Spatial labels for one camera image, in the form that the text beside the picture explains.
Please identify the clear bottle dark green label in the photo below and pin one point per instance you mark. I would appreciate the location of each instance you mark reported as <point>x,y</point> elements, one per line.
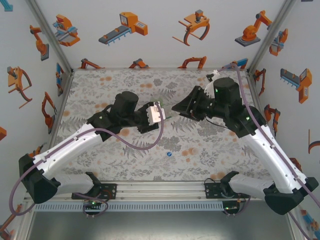
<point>168,113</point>

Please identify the blue bottle cap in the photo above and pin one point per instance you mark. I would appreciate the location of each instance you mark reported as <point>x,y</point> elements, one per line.
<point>169,154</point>

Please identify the white bottle cap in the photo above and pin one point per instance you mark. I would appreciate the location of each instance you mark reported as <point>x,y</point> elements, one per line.
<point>193,150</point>

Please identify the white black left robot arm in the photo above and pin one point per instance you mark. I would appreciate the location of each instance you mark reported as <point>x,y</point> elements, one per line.
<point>67,147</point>

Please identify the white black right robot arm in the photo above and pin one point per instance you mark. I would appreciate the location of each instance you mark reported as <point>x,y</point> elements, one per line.
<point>275,155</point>

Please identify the floral patterned table mat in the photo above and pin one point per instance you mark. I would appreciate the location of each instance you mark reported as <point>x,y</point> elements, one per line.
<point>140,170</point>

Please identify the small circuit board with LED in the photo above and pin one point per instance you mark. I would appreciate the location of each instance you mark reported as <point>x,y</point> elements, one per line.
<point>230,208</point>
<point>92,203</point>

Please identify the grey metal sheet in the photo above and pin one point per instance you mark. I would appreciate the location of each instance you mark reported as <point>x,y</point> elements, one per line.
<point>160,227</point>

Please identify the aluminium table edge rail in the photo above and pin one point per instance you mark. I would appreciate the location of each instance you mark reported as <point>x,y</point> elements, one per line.
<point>255,95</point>
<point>60,112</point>

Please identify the wide aluminium extrusion rail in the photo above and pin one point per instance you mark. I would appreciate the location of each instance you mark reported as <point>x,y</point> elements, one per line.
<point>160,191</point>

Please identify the aluminium frame post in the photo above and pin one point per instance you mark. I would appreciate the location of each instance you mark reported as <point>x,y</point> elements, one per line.
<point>273,32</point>
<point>25,236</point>
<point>50,32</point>
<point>298,233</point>

